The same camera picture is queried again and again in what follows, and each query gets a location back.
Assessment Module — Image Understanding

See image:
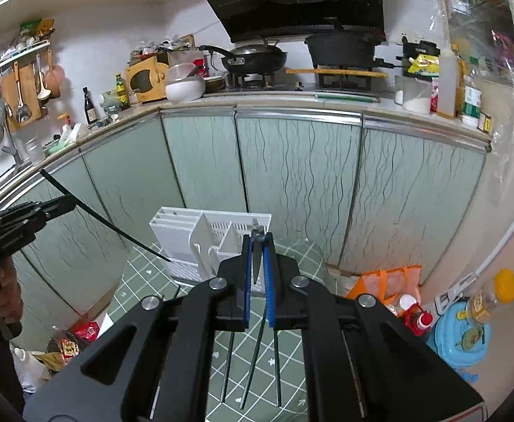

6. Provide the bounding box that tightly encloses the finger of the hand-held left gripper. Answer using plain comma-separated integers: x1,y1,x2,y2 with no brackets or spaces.
33,204,81,229
28,196,77,212

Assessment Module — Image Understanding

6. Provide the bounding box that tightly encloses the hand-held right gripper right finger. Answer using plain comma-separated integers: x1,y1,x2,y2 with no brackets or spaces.
262,234,486,422

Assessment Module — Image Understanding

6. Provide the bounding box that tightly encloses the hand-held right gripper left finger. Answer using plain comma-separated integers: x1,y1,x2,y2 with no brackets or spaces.
23,234,253,422

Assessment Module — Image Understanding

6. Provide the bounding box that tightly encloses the black chopstick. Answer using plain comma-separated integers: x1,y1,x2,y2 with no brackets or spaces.
251,225,266,285
274,329,282,407
40,168,171,263
238,312,266,410
222,329,235,404

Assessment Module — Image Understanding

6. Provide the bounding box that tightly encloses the white utensil holder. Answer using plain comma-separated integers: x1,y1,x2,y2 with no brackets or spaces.
149,206,272,295

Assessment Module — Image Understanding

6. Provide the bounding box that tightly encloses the person's left hand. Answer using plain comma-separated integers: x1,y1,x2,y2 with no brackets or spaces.
0,257,24,339

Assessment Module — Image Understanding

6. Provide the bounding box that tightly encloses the clear glass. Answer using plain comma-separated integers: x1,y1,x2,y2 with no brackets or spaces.
25,138,46,164

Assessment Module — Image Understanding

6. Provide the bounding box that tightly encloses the metal faucet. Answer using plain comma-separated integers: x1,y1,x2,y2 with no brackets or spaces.
1,143,27,174

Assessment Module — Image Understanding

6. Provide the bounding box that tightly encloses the white tissue packet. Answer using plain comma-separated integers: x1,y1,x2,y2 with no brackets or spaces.
57,114,90,147

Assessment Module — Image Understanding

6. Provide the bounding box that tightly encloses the metal slotted spatula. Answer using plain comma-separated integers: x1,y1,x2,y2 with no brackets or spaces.
14,62,33,124

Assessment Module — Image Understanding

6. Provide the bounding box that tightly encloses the dark sauce bottle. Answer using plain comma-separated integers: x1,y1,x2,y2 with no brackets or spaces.
82,87,98,124

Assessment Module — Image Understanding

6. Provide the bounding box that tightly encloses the orange bag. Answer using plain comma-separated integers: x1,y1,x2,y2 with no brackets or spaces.
346,265,422,317

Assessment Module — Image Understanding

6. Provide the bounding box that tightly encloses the cardboard piece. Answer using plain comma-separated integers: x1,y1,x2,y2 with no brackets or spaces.
76,281,119,332

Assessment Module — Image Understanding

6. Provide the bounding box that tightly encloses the metal ladle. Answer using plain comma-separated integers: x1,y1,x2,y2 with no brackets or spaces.
35,53,52,101

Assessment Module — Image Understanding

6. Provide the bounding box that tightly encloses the hanging wooden cutting board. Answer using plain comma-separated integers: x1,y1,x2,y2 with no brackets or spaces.
0,50,53,133

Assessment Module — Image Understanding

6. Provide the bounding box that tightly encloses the green glass bottle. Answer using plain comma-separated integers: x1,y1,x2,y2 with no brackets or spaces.
115,73,130,110

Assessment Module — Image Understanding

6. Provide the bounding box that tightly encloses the red snack bag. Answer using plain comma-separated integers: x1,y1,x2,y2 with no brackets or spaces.
48,321,102,372

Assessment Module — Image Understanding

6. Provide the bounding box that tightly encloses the red capped dark bottle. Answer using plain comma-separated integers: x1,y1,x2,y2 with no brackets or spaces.
404,303,434,337

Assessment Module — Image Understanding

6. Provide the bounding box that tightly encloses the yellow wooden box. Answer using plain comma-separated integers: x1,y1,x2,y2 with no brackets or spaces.
125,55,170,104

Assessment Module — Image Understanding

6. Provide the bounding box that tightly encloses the white bowl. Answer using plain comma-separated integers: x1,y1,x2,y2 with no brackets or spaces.
165,76,206,104

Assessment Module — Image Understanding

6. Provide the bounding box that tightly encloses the green snack packet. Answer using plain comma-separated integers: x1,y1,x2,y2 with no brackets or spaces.
19,18,56,38

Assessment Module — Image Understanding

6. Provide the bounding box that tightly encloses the clear plastic bowl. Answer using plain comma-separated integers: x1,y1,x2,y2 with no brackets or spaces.
166,62,196,82

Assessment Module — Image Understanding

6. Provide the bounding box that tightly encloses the white clip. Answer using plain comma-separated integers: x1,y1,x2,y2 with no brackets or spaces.
435,273,477,313

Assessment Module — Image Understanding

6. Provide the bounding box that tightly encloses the blue plastic container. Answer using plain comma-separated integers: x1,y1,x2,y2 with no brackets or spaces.
434,301,490,383

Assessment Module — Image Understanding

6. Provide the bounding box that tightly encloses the yellow capped jar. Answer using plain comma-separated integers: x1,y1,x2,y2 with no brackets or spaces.
467,268,514,325

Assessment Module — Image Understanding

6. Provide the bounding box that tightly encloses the gas stove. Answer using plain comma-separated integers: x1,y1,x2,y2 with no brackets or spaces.
213,72,387,93

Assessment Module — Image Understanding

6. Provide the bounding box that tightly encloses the white pipe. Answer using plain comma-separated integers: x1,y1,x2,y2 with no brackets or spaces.
477,176,514,284

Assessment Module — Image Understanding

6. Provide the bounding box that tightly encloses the black frying pan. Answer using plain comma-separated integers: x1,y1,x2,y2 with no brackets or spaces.
199,44,288,75

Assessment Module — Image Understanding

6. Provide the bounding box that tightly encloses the black cast iron pot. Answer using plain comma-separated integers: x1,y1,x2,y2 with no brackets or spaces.
304,26,387,69

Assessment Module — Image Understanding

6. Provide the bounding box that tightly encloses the white squeeze bottle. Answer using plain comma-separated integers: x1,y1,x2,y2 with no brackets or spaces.
436,46,462,119

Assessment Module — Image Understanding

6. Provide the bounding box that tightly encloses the green label plastic bottle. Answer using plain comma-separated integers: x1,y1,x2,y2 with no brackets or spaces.
460,75,483,127

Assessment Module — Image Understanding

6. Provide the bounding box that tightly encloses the yellow snack packet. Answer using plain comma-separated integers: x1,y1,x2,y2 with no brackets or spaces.
407,54,441,75

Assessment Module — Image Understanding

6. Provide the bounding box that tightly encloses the black lidded blender jar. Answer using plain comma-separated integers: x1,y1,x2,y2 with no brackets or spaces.
393,37,441,114

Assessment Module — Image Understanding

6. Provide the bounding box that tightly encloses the black range hood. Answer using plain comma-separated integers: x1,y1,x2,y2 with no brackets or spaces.
182,0,387,45

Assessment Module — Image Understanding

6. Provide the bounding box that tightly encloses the plastic covered shelf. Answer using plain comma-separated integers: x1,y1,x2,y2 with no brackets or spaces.
433,0,514,93

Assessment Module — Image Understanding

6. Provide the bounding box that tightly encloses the metal wall rack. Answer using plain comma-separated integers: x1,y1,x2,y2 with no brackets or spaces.
0,37,52,86

